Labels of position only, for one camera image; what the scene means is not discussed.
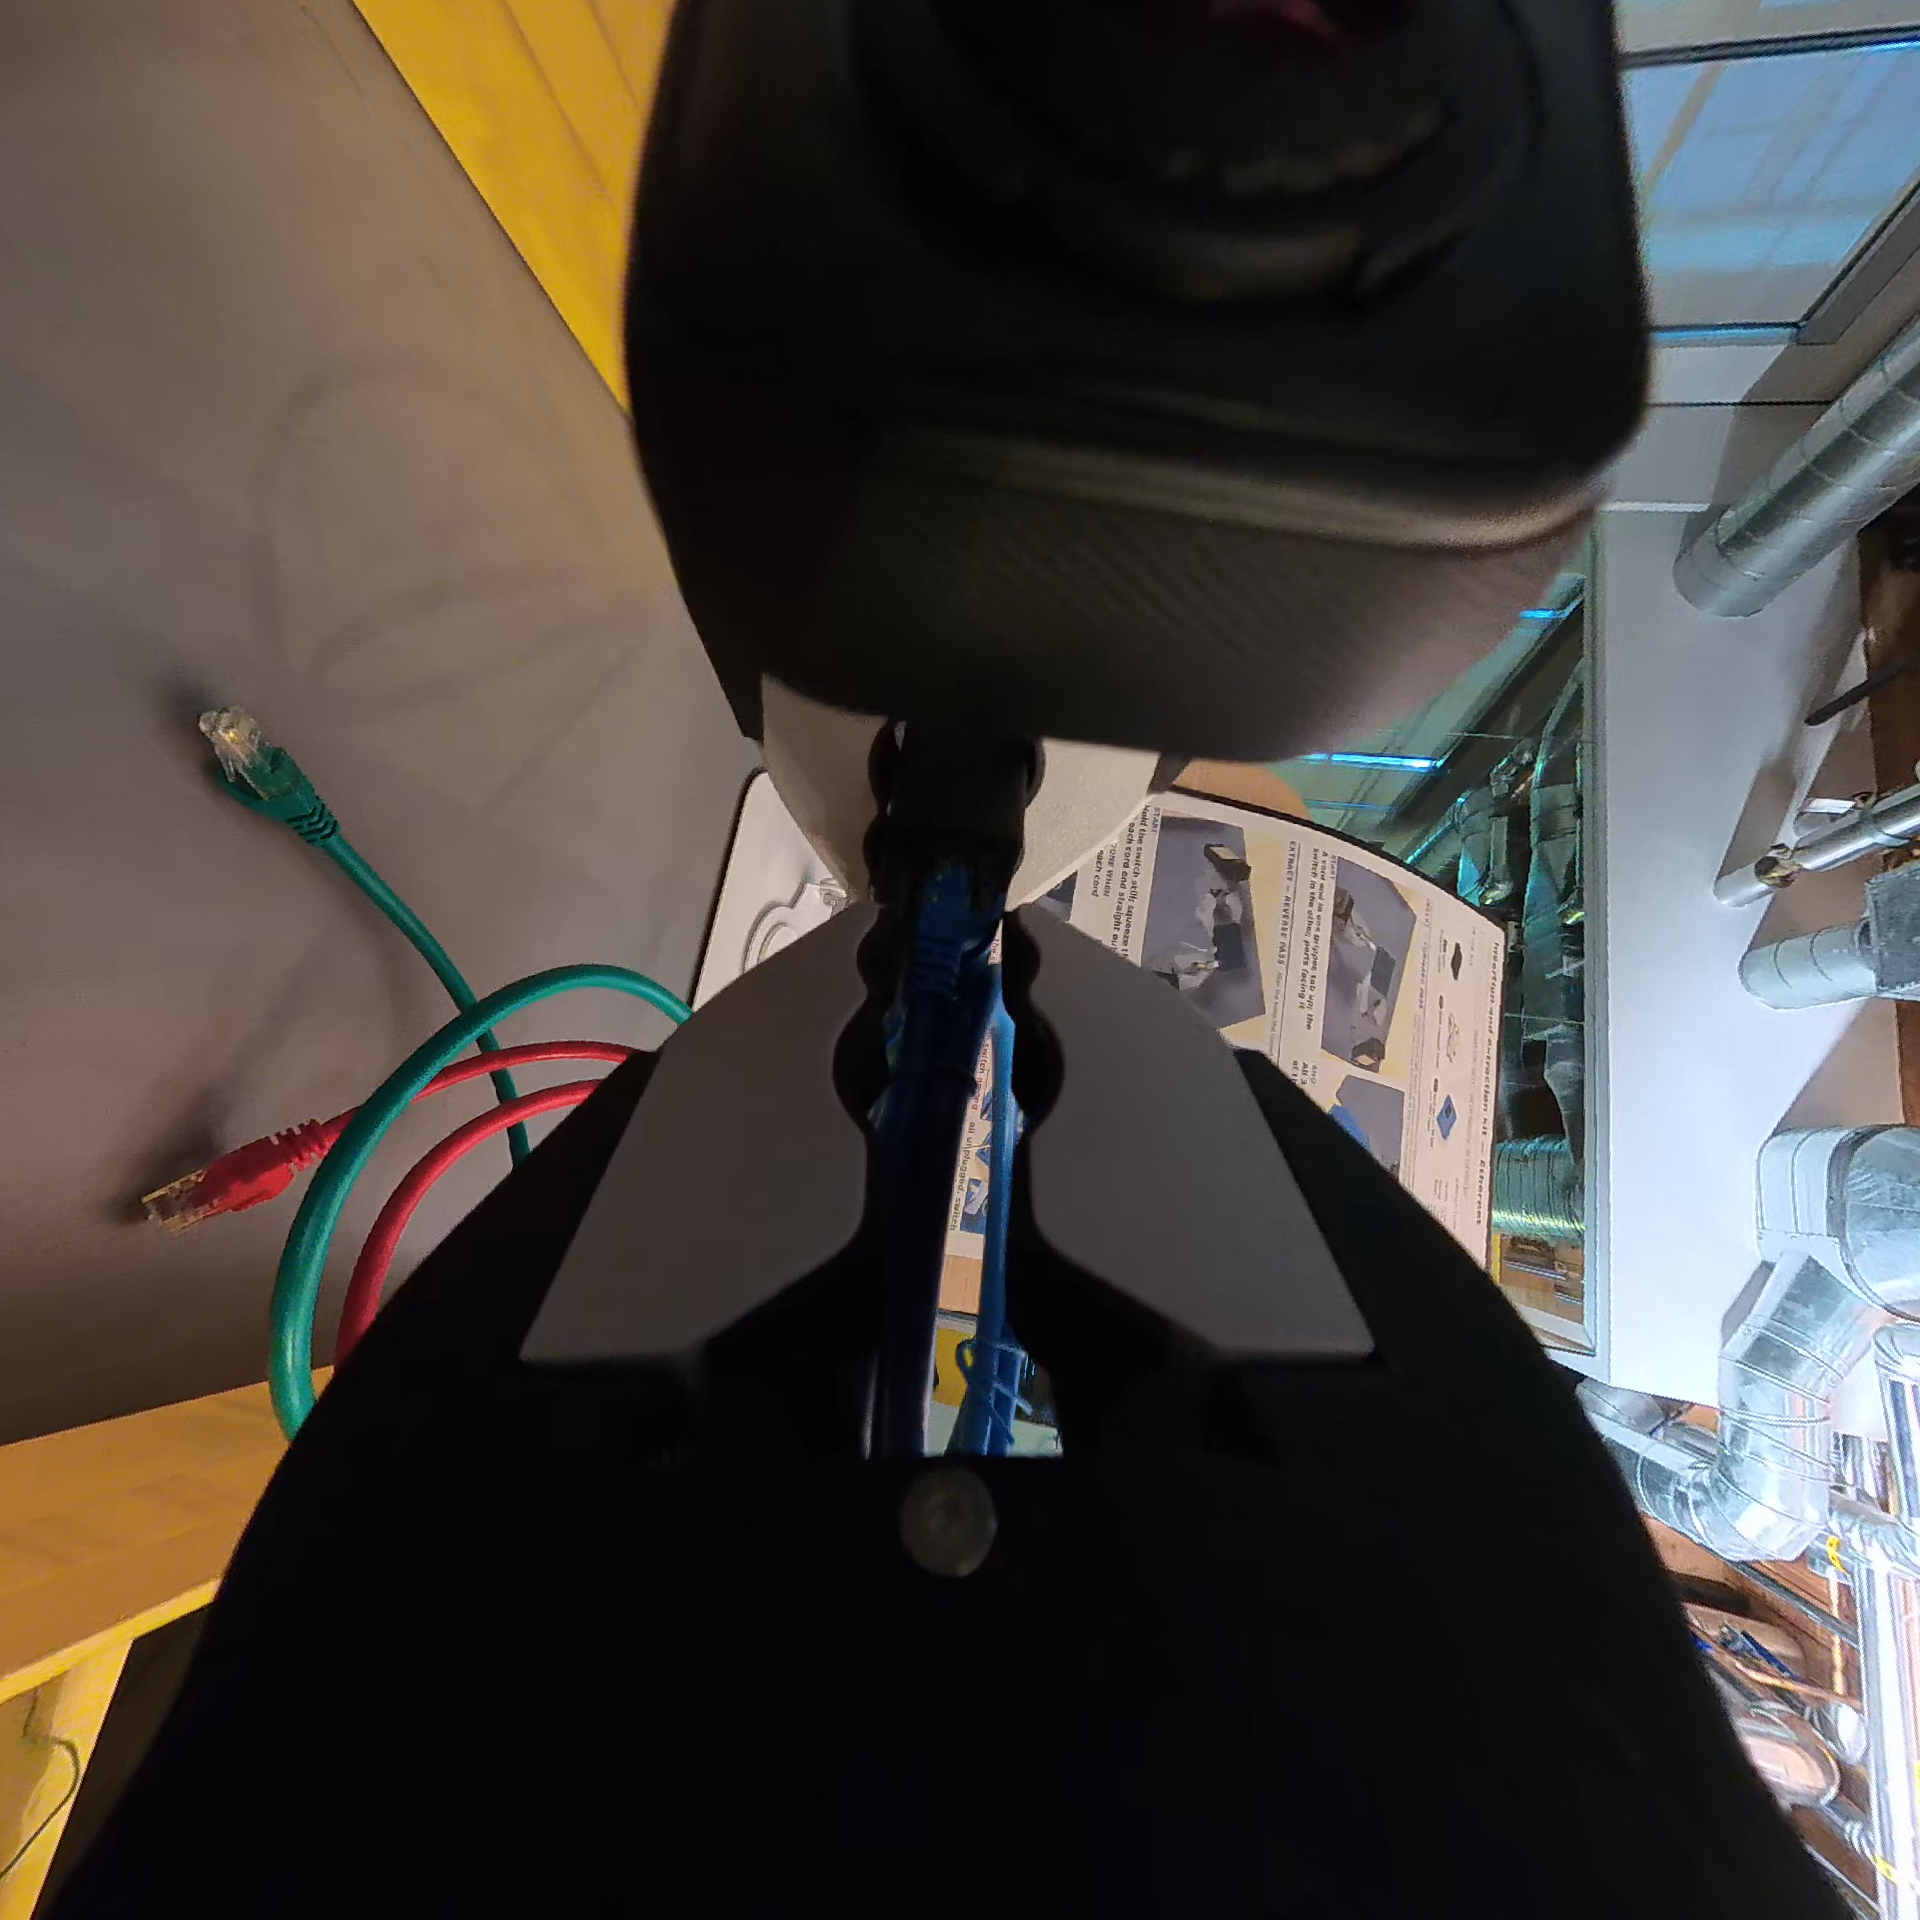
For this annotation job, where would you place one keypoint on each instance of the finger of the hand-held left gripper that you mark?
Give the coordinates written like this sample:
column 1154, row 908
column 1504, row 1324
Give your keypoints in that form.
column 1096, row 810
column 811, row 780

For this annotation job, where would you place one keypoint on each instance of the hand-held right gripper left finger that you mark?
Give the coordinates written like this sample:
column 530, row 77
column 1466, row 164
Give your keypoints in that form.
column 720, row 1184

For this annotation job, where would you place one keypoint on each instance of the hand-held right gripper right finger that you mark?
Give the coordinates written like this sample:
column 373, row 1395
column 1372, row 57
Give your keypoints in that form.
column 1186, row 1184

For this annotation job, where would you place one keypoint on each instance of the yellow plastic bin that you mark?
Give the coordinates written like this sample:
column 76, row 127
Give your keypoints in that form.
column 107, row 1530
column 510, row 148

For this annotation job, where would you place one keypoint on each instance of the white mounting plate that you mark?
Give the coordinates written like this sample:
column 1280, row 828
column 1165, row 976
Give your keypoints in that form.
column 765, row 885

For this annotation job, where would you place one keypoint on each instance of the brown backing board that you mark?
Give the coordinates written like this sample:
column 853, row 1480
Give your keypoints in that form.
column 1230, row 787

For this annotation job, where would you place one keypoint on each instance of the printed instruction sheet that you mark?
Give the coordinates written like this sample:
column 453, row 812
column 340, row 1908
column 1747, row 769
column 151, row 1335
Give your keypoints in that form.
column 1319, row 991

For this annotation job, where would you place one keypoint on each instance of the glass window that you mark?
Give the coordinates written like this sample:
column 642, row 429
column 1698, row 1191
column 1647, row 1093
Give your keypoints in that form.
column 1770, row 180

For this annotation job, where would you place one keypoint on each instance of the metal pipe with brass end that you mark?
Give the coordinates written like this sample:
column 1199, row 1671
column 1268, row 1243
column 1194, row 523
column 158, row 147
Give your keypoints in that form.
column 1830, row 839

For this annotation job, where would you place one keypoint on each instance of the thin black ceiling pipe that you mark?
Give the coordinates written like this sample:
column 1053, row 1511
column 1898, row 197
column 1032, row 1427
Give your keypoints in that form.
column 1846, row 690

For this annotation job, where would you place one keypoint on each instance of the insulated silver pipes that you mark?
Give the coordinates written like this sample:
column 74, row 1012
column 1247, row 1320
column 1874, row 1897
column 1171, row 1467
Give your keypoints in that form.
column 1892, row 1650

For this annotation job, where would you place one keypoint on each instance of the silver elbow duct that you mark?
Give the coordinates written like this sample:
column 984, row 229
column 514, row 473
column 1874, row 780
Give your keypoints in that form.
column 1786, row 1348

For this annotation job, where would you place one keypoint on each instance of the spiral metal air duct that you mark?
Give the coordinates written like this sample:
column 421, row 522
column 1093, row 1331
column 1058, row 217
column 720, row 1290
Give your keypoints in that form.
column 1799, row 495

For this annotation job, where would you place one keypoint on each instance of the rectangular metal air duct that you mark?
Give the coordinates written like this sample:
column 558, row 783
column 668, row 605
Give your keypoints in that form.
column 1830, row 961

